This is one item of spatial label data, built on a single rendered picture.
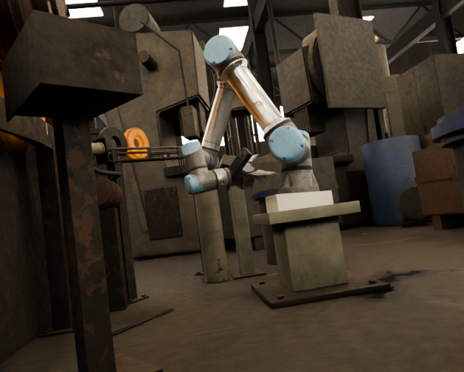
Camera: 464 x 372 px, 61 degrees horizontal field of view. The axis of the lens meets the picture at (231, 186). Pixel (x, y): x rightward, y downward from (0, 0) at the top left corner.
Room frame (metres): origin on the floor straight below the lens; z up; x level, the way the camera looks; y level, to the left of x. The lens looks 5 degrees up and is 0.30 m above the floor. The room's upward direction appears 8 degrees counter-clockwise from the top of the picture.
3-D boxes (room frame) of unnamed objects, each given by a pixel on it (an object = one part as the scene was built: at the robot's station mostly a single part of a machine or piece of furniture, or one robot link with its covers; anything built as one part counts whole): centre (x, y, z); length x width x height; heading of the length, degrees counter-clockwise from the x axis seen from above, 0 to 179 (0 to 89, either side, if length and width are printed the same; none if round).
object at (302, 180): (1.49, -0.25, 0.40); 0.15 x 0.15 x 0.10
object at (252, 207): (3.89, -0.36, 0.39); 1.03 x 0.83 x 0.77; 112
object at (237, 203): (2.07, -0.02, 0.31); 0.24 x 0.16 x 0.62; 7
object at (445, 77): (5.36, -2.96, 1.00); 0.80 x 0.63 x 2.00; 12
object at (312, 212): (1.49, -0.25, 0.28); 0.32 x 0.32 x 0.04; 7
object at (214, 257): (2.01, 0.13, 0.26); 0.12 x 0.12 x 0.52
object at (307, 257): (1.49, -0.25, 0.13); 0.40 x 0.40 x 0.26; 7
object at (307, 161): (1.48, -0.25, 0.52); 0.13 x 0.12 x 0.14; 163
